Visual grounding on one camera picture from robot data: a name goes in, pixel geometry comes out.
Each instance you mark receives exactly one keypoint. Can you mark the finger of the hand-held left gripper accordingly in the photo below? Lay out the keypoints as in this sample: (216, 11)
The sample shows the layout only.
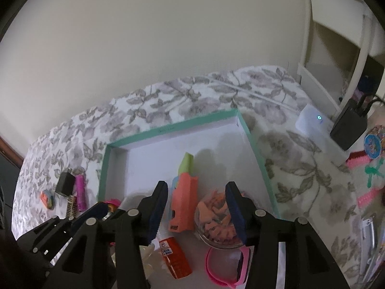
(90, 212)
(45, 234)

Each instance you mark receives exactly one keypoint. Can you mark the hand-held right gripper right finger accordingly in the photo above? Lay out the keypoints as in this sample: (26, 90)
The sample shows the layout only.
(236, 213)

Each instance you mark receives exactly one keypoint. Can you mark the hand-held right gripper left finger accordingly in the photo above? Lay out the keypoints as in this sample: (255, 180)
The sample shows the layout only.
(158, 213)

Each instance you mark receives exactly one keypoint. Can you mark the clear jar of pink beads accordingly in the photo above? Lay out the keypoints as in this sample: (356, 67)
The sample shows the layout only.
(215, 219)

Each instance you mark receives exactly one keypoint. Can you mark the yellow and pink bead toy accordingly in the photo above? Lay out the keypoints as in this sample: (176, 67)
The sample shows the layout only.
(113, 203)

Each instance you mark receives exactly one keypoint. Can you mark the orange plastic toy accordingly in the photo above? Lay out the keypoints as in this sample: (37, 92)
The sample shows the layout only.
(183, 204)

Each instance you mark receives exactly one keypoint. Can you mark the pink wrist watch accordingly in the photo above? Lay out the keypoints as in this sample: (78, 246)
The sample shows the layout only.
(243, 256)

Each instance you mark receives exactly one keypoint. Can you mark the orange bottle with white label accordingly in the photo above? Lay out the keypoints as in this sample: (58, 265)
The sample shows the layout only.
(177, 262)

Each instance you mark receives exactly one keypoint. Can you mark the lime green piece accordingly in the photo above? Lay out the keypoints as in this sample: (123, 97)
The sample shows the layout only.
(186, 164)

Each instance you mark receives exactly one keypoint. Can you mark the teal-rimmed white box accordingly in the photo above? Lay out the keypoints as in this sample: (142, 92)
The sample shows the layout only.
(180, 138)

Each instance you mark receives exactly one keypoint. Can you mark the gold and black comb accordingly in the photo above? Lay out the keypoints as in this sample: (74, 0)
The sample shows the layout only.
(71, 207)

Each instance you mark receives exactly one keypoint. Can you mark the purple rectangular case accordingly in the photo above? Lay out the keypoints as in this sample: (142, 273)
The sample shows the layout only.
(80, 192)

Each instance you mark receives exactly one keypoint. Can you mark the orange and blue eraser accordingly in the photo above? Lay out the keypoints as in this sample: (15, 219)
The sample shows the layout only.
(48, 199)

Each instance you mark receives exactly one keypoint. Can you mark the black charger adapter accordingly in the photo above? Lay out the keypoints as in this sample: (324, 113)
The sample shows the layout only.
(65, 184)

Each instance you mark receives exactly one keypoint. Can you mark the white ribbon bow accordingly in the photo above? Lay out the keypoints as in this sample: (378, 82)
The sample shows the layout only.
(150, 259)

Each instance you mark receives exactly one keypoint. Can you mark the dark cabinet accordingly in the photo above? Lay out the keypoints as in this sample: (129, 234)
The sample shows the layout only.
(7, 180)

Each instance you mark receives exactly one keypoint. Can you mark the white device with light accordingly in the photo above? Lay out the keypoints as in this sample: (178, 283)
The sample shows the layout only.
(312, 122)

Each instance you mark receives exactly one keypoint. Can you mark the black power box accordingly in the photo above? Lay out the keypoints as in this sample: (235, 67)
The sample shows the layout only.
(349, 126)

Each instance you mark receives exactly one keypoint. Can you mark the green ribbon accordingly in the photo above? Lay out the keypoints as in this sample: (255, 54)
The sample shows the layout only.
(373, 173)

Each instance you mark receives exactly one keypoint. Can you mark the colourful round tin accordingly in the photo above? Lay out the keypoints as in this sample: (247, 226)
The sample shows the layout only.
(373, 143)

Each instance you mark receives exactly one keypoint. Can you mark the white shelf unit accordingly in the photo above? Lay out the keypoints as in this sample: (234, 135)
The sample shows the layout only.
(364, 51)

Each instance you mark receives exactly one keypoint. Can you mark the brown wooden bed frame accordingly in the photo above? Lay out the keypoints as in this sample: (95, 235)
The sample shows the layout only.
(12, 150)

